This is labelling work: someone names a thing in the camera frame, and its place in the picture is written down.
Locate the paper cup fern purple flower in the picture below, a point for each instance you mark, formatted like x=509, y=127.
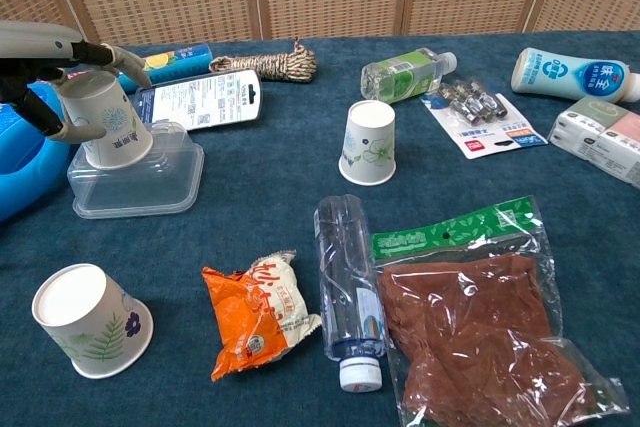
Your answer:
x=85, y=322

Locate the small clear bottle green label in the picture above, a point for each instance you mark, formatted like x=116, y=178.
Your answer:
x=405, y=72

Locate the metal clips on card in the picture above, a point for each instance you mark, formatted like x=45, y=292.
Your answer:
x=480, y=132

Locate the blue plastic wrap box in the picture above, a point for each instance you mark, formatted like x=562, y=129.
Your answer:
x=180, y=62

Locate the paper cup blue flower print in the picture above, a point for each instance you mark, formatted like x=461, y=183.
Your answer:
x=107, y=112

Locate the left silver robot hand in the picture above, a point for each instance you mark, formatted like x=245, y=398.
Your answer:
x=35, y=42

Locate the paper cup green flower print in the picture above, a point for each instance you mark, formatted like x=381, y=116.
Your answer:
x=367, y=142

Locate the blue detergent pump bottle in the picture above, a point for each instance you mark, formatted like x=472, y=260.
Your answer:
x=25, y=167

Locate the multicolour tissue pack row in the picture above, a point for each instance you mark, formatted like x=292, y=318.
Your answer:
x=605, y=142

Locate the empty clear water bottle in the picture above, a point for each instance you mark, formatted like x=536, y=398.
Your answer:
x=347, y=287

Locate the white blue drink bottle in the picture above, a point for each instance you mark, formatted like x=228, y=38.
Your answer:
x=565, y=72

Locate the clear plastic food container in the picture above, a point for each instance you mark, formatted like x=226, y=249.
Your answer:
x=140, y=187

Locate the brown cloth in clear bag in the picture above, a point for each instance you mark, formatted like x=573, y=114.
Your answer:
x=475, y=327

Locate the orange white snack bag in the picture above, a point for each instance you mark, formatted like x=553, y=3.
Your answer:
x=255, y=312

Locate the white card blister pack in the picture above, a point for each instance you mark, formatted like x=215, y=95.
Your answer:
x=210, y=97

